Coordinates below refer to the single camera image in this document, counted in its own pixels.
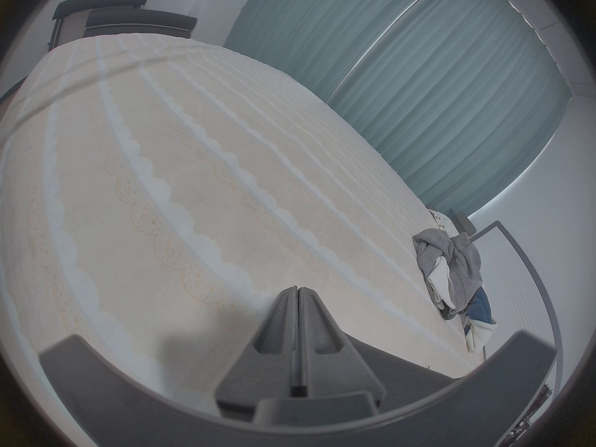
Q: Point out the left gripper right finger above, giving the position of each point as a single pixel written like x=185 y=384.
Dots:
x=335 y=366

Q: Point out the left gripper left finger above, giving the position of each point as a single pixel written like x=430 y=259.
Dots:
x=260 y=366

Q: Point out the white garment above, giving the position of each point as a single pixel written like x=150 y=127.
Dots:
x=440 y=278

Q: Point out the cream garment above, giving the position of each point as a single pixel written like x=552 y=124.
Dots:
x=475 y=336

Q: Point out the dark blue garment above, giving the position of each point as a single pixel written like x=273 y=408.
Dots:
x=479 y=308

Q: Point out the grey knitted garment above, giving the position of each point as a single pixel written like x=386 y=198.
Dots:
x=465 y=259

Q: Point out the white printed pillow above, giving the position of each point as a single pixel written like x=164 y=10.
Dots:
x=442 y=219

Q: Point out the blue-green curtain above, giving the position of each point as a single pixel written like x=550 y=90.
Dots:
x=326 y=21
x=465 y=100

